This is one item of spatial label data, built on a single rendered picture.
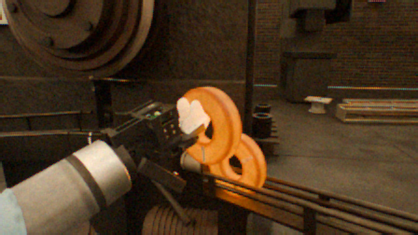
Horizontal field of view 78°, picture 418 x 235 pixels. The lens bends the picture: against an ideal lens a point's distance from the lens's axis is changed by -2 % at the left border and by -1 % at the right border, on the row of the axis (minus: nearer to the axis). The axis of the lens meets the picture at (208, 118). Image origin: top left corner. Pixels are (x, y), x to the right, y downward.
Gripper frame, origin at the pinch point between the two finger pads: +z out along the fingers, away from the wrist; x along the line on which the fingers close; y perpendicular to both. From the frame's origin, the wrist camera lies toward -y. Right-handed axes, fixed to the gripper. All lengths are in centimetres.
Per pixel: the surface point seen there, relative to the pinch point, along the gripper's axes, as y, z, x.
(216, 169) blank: -17.5, 3.3, 4.5
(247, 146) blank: -9.6, 5.7, -4.5
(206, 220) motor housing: -31.9, -2.4, 6.9
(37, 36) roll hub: 21, -11, 46
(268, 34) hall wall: -107, 536, 322
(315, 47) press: -115, 448, 169
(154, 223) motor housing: -30.4, -11.8, 17.6
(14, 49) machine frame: 18, -10, 85
